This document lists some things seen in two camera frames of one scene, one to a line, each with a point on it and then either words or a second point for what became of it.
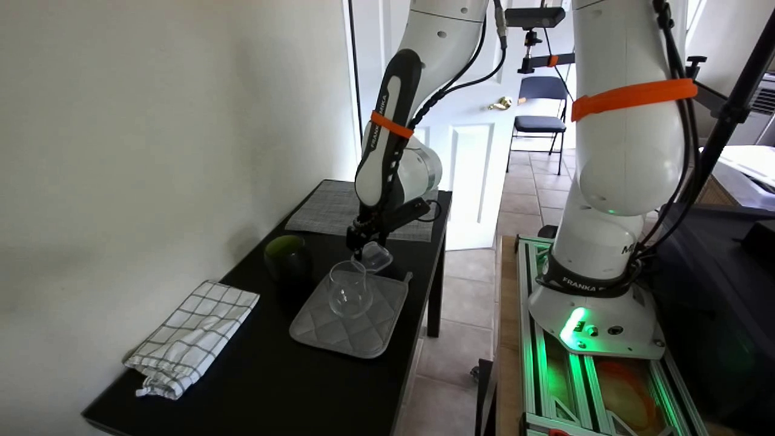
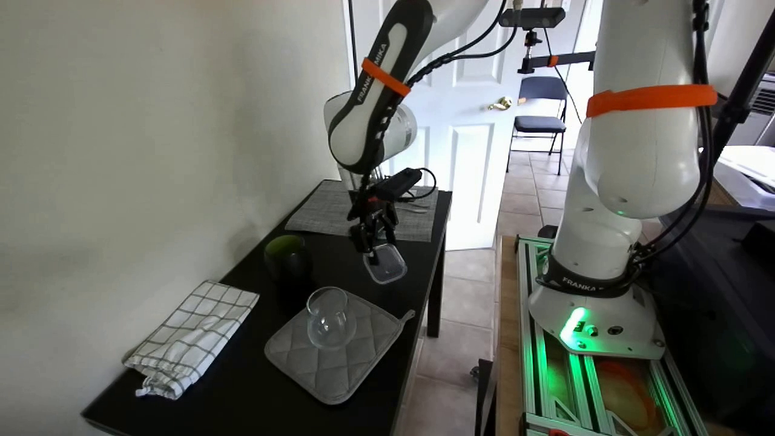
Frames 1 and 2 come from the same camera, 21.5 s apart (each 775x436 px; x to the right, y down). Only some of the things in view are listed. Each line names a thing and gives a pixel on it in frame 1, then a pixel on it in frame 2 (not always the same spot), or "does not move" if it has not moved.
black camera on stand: x=534 y=18 does not move
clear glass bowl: x=349 y=289 to x=331 y=319
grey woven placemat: x=332 y=207 does not move
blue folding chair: x=544 y=103 does not move
